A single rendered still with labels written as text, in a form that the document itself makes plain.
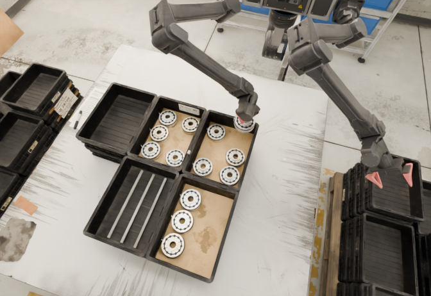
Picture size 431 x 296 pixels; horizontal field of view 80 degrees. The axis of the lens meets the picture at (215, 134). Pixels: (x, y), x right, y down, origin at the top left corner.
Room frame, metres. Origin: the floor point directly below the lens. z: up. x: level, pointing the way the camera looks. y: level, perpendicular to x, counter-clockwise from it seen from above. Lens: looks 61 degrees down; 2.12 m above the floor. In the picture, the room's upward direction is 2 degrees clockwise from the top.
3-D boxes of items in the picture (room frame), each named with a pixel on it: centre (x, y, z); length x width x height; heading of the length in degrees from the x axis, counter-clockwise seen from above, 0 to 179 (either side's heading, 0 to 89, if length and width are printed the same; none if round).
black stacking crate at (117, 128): (0.77, 0.54, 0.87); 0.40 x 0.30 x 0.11; 163
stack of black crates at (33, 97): (1.23, 1.37, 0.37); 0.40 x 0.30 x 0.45; 164
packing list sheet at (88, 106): (0.96, 0.80, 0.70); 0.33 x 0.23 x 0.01; 165
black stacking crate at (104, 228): (0.30, 0.37, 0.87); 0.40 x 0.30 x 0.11; 163
